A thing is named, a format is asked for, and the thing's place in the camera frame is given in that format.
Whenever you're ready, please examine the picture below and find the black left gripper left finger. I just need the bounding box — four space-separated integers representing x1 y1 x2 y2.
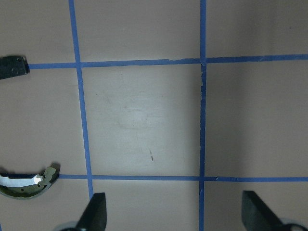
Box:
73 192 106 231

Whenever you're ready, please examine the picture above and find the black rectangular part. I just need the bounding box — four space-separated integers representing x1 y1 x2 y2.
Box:
0 55 29 79

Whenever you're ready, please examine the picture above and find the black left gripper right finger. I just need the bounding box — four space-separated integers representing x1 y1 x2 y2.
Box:
241 191 288 231

